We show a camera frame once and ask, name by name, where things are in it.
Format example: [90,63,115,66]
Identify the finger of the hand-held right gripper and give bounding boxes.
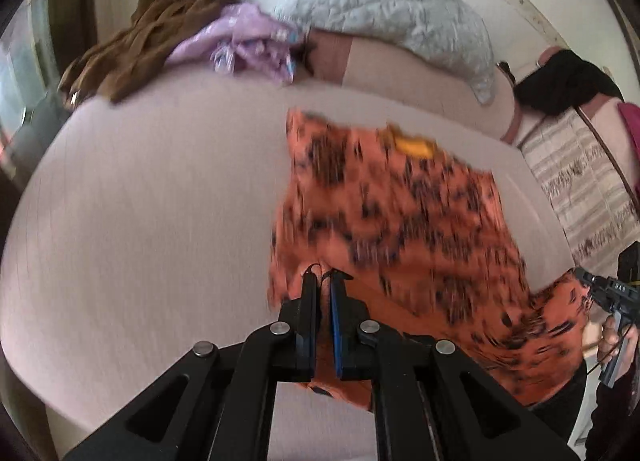
[573,267,597,292]

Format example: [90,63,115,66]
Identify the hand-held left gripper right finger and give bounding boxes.
[327,268,577,461]

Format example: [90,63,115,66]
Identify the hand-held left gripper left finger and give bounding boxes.
[62,266,322,461]

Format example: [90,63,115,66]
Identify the orange black patterned garment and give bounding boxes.
[267,108,598,414]

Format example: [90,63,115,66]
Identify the person's right hand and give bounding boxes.
[582,313,640,369]

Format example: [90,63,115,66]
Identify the striped beige rug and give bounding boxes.
[520,114,640,269]

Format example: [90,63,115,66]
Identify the person's black pants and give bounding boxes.
[527,358,640,461]

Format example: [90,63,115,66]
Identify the pink bag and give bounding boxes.
[617,101,640,152]

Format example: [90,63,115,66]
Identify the pink bed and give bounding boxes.
[0,34,576,461]

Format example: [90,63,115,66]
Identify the purple printed cloth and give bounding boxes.
[165,2,307,87]

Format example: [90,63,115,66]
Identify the grey quilted pillow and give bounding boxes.
[272,0,507,106]

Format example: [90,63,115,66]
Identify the brown cloth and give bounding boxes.
[57,0,242,106]

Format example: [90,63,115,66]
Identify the window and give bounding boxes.
[0,0,66,177]

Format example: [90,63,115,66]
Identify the brown strap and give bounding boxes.
[572,104,640,229]

